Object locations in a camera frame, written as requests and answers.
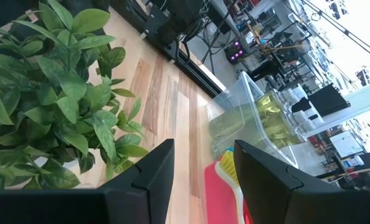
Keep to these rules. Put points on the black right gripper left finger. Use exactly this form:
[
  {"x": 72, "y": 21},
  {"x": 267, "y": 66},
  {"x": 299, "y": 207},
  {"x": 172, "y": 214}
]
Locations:
[{"x": 126, "y": 205}]

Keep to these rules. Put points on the clear rectangular plastic bin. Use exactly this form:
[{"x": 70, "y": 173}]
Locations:
[{"x": 235, "y": 93}]

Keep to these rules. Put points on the black aluminium table frame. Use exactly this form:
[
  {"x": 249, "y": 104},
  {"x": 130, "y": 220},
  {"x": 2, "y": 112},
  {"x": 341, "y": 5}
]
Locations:
[{"x": 197, "y": 74}]

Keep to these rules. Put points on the black cabinet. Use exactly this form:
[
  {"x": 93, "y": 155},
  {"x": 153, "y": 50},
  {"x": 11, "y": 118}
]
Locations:
[{"x": 328, "y": 99}]

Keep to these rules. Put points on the computer tower with LEDs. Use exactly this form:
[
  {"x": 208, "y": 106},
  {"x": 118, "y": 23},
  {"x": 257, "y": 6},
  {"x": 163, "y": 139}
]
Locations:
[{"x": 235, "y": 51}]

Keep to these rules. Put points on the red plastic tray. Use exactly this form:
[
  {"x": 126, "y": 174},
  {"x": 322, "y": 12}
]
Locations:
[{"x": 219, "y": 199}]

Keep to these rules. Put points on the green plant in white pot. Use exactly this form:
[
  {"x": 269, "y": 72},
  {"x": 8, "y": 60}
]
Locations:
[{"x": 48, "y": 102}]

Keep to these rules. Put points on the white square column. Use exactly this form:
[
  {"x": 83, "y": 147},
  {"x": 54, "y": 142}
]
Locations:
[{"x": 365, "y": 102}]

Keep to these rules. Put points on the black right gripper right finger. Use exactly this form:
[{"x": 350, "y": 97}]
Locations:
[{"x": 281, "y": 202}]

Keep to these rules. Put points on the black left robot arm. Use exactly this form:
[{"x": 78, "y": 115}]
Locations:
[{"x": 178, "y": 15}]

